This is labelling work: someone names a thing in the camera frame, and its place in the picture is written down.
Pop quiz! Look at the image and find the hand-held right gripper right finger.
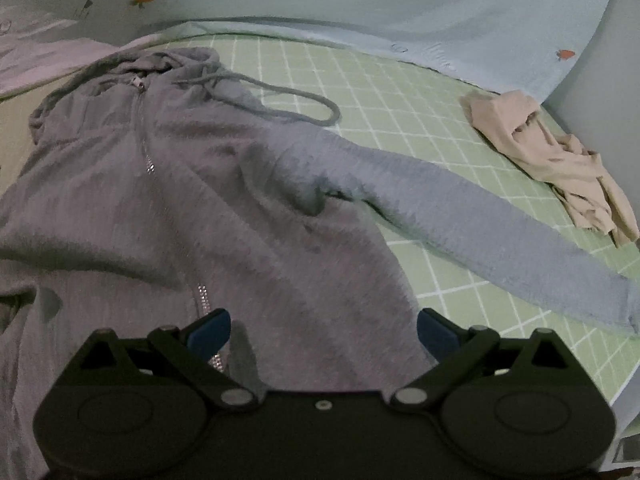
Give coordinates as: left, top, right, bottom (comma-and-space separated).
392, 309, 581, 412

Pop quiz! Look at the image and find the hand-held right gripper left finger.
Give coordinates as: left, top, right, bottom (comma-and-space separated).
75, 308, 259, 412

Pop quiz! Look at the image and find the green checked bed sheet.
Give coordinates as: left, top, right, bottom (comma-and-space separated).
0, 34, 640, 411

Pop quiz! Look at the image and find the beige garment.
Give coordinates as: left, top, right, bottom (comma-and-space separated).
459, 89, 640, 248

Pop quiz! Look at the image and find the grey zip hoodie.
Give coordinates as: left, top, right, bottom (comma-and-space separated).
0, 46, 640, 480

